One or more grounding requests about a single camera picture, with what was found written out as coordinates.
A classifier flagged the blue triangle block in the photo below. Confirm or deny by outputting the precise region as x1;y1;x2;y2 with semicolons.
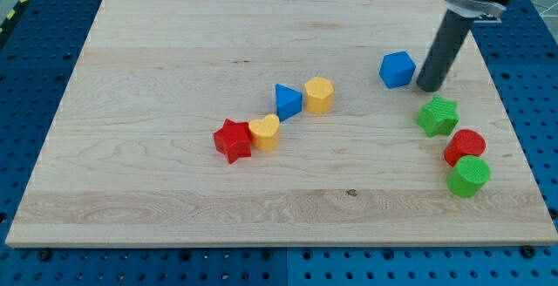
275;84;303;122

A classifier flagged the red star block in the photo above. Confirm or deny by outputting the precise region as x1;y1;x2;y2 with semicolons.
213;119;251;164

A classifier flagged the yellow hexagon block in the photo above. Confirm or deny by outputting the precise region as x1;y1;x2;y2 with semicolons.
304;77;335;114

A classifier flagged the light wooden board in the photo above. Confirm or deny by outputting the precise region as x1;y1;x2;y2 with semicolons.
6;0;557;248

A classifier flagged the green cylinder block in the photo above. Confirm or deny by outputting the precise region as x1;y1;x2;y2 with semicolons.
446;155;491;198

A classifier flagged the yellow heart block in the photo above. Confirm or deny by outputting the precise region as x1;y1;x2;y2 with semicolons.
248;114;280;152

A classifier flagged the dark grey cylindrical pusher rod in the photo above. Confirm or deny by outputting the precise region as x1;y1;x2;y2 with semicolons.
417;10;473;92

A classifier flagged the red cylinder block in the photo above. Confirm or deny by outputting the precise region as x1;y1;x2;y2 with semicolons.
444;129;487;167

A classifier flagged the blue cube block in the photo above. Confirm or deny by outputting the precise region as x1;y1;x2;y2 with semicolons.
379;51;416;89

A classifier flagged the green star block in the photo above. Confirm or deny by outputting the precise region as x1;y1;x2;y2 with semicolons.
416;94;459;137

